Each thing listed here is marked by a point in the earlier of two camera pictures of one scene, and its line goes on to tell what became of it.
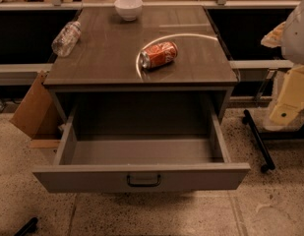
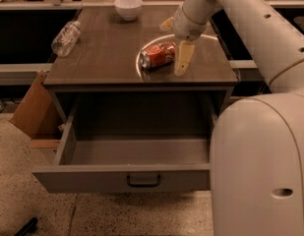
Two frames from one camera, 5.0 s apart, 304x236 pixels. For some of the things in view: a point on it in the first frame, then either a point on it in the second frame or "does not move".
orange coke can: (158, 54) does not move
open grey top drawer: (135, 165) does not move
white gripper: (297, 38) → (187, 28)
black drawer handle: (146, 184) does not move
